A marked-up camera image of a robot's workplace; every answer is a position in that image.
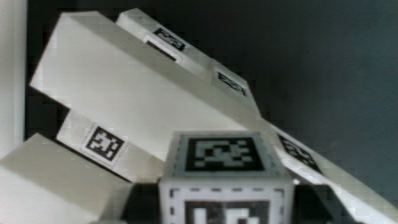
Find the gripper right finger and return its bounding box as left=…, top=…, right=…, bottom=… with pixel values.
left=291, top=185, right=362, bottom=224

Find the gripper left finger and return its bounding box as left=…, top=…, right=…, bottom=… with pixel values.
left=86, top=182, right=161, bottom=224

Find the white chair back frame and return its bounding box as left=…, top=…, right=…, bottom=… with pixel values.
left=29, top=11, right=398, bottom=224

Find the white front fence wall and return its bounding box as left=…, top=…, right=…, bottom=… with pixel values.
left=0, top=0, right=28, bottom=159

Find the white tagged cube nut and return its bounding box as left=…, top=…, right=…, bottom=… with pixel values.
left=157, top=131, right=292, bottom=224

